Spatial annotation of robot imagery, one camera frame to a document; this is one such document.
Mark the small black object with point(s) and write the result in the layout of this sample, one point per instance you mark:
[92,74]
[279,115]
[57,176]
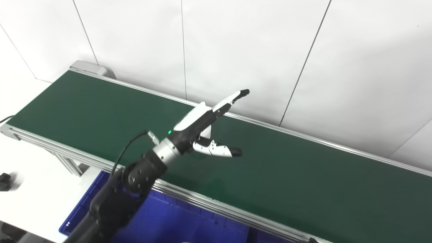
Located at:
[5,182]

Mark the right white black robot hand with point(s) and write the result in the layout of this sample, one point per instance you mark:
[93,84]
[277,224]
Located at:
[314,240]

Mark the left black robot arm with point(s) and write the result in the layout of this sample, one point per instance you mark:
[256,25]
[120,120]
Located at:
[121,195]

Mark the green conveyor belt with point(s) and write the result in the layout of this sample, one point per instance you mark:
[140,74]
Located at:
[303,175]

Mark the grey conveyor motor housing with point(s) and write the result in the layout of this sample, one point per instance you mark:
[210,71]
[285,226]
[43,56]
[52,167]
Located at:
[91,69]

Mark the aluminium conveyor leg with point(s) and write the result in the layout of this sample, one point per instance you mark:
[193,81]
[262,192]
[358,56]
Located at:
[69,163]

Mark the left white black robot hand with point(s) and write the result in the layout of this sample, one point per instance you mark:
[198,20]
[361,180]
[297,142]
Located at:
[192,126]

